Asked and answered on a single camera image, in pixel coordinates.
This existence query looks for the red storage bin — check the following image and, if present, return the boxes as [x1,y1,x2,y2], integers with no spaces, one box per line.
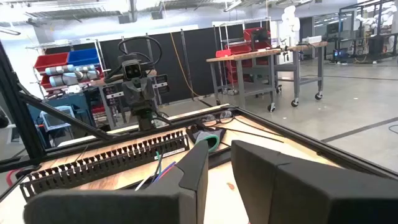
[33,52,70,72]
[243,27,272,50]
[225,43,252,56]

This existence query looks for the blue cart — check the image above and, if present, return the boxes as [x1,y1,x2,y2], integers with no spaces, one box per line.
[27,92,96,147]

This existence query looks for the black slotted cable raceway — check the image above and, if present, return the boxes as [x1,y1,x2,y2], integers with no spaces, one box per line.
[19,129,191,202]

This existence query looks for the black zip tie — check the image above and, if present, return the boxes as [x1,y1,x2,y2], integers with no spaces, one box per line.
[213,124,284,144]
[232,116,283,138]

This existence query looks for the black left camera cable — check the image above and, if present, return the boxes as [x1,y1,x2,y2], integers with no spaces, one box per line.
[117,35,164,77]

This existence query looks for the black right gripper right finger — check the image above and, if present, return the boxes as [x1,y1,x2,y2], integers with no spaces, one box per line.
[230,139,398,224]

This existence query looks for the metal wire shelf rack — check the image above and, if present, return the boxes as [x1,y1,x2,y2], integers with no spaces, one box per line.
[212,17,280,96]

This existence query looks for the yellow hanging cord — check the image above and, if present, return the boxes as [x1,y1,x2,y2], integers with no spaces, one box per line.
[169,32,201,98]

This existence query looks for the white box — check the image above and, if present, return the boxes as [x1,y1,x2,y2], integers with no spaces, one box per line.
[302,35,323,44]

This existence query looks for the blue storage bin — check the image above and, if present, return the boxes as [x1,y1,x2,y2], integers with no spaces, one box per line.
[67,47,101,67]

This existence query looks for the black partition wall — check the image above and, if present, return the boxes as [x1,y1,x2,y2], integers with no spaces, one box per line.
[45,24,271,105]

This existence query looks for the clear safety glasses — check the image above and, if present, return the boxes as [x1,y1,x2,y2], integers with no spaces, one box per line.
[201,110,234,124]

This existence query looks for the gray labelled parts cart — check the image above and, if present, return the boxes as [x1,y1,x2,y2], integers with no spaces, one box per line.
[98,73,171,130]

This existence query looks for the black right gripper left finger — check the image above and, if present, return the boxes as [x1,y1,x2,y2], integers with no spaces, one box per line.
[23,139,210,224]

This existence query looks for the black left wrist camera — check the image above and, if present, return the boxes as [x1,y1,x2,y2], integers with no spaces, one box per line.
[122,59,144,80]

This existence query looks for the wooden top rolling workbench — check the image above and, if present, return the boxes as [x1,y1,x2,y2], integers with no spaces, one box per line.
[206,40,329,113]

